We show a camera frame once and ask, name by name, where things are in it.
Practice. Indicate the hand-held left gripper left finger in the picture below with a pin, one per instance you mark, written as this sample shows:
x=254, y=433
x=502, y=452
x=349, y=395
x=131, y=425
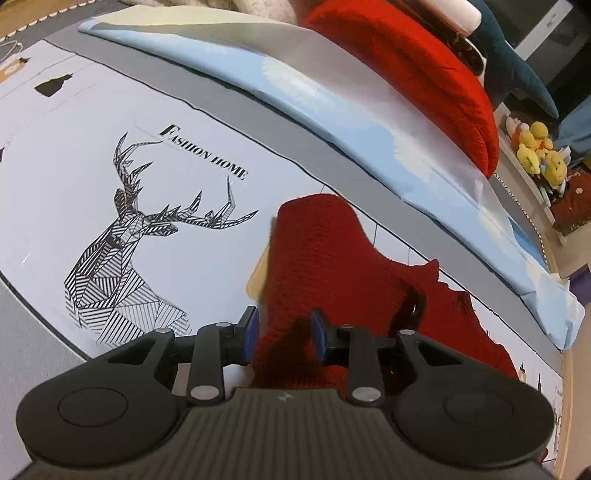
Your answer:
x=251, y=332

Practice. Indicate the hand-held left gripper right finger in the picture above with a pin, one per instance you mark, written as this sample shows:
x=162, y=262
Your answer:
x=319, y=334

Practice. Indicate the dark red knit sweater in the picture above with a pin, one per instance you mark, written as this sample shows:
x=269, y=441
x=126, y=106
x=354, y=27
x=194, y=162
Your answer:
x=323, y=258

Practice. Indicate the light blue folded duvet cover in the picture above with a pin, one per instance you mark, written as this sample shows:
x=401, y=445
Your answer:
x=323, y=101

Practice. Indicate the grey deer print bed sheet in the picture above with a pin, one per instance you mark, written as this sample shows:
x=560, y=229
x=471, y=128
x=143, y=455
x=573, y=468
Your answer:
x=69, y=184

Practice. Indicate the windowsill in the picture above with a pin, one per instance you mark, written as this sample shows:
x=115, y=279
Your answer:
x=526, y=194

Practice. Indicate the yellow duck plush toy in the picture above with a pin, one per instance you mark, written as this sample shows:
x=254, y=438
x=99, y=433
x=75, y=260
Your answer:
x=531, y=147

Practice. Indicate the dark red cushion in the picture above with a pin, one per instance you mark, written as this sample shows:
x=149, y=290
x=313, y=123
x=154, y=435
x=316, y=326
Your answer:
x=575, y=203

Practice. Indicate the yellow bear plush toy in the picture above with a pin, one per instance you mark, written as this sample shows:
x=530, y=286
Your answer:
x=554, y=166

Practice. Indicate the bright red folded blanket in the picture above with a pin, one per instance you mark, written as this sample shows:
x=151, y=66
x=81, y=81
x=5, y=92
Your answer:
x=415, y=60

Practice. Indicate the cream folded quilt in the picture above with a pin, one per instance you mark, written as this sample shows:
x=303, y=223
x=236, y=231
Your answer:
x=258, y=7

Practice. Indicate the blue curtain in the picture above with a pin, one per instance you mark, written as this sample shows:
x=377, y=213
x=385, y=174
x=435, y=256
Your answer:
x=575, y=131

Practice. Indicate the blue shark plush toy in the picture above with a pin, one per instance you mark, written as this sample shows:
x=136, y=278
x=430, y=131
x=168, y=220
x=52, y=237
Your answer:
x=512, y=60

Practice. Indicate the window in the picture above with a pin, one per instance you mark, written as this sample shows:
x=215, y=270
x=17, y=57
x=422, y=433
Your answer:
x=554, y=27

